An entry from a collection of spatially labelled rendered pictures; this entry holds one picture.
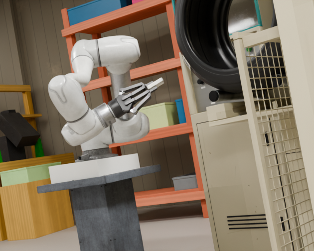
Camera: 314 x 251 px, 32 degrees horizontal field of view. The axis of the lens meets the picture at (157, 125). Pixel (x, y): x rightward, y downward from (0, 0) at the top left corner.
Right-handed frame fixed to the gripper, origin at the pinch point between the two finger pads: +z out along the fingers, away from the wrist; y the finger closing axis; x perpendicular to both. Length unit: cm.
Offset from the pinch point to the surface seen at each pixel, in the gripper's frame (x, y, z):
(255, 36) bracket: 69, 36, 20
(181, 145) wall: -452, -128, 44
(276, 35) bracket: 72, 41, 23
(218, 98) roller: 0.2, 19.0, 17.1
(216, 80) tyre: 5.8, 14.7, 19.5
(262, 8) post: -11, -10, 59
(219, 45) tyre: -16.1, -8.1, 35.0
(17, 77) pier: -519, -385, -101
